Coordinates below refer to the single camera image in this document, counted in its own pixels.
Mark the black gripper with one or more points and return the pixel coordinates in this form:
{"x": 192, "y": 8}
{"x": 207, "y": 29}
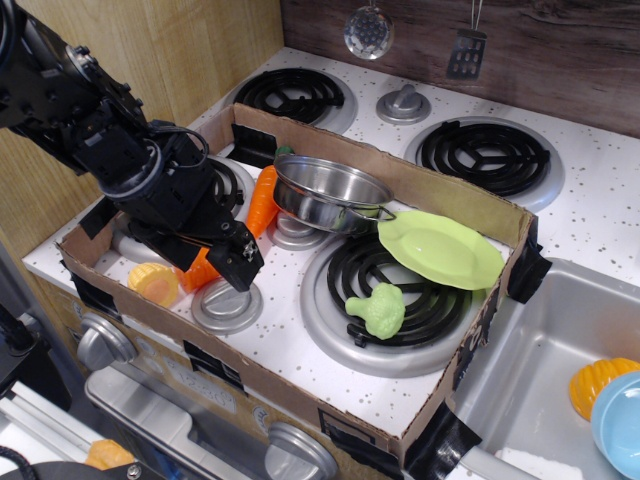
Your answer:
{"x": 175, "y": 213}

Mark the light green toy broccoli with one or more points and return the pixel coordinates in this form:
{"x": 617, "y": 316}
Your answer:
{"x": 383, "y": 312}

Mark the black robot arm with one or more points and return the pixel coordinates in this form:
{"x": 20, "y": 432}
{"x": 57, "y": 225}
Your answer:
{"x": 59, "y": 97}

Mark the silver metal pot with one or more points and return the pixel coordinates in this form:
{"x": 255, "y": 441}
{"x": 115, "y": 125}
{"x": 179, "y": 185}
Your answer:
{"x": 330, "y": 196}

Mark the short orange toy carrot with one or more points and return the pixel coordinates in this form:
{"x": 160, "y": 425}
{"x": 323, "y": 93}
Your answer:
{"x": 200, "y": 273}

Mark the front silver stove knob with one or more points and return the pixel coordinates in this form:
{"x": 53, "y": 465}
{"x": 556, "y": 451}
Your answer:
{"x": 221, "y": 309}

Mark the silver stove knob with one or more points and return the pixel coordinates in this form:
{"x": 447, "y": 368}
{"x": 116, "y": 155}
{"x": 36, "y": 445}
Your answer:
{"x": 405, "y": 106}
{"x": 221, "y": 309}
{"x": 290, "y": 234}

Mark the yellow toy corn piece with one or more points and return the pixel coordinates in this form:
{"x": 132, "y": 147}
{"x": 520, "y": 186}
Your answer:
{"x": 155, "y": 282}

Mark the long orange toy carrot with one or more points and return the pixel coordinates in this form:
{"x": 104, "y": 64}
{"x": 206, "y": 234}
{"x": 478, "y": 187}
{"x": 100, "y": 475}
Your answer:
{"x": 262, "y": 209}

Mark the middle silver stove knob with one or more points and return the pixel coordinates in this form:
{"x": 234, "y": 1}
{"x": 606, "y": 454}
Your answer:
{"x": 290, "y": 234}

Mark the brown cardboard fence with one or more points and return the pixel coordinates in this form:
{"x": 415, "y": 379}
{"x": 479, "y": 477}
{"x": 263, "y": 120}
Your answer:
{"x": 381, "y": 415}

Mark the left silver oven knob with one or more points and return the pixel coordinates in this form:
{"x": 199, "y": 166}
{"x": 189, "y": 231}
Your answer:
{"x": 103, "y": 343}

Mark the silver oven knob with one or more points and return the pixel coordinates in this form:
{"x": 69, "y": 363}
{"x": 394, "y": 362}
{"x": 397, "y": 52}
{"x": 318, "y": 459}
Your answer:
{"x": 293, "y": 454}
{"x": 103, "y": 343}

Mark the right silver oven knob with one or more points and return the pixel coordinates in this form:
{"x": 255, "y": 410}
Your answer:
{"x": 293, "y": 454}

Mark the orange toy below stove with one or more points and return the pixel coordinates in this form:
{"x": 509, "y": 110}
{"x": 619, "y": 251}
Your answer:
{"x": 107, "y": 454}

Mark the light green plastic plate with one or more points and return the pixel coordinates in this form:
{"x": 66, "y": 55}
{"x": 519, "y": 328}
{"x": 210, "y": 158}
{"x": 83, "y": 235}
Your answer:
{"x": 441, "y": 250}

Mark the front right black burner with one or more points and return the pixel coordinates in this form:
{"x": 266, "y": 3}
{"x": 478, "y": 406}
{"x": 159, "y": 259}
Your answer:
{"x": 436, "y": 319}

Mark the back silver stove knob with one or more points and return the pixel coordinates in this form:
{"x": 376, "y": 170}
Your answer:
{"x": 405, "y": 106}

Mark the hanging silver strainer ladle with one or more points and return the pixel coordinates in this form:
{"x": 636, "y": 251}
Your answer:
{"x": 369, "y": 32}

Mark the back right black burner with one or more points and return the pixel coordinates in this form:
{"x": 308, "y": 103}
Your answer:
{"x": 500, "y": 156}

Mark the hanging silver slotted spatula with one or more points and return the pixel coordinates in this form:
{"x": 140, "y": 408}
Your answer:
{"x": 467, "y": 53}

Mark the silver toy sink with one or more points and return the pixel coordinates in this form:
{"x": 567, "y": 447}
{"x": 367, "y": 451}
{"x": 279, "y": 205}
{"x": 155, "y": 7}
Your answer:
{"x": 515, "y": 392}

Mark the orange toy pumpkin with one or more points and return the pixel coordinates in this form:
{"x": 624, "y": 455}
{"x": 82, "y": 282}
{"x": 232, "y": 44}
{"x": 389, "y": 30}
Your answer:
{"x": 588, "y": 382}

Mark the light blue bowl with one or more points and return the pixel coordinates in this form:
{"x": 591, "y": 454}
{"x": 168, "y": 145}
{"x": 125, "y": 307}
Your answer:
{"x": 615, "y": 424}

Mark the silver oven door handle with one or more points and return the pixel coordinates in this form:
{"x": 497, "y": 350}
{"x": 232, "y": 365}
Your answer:
{"x": 158, "y": 422}

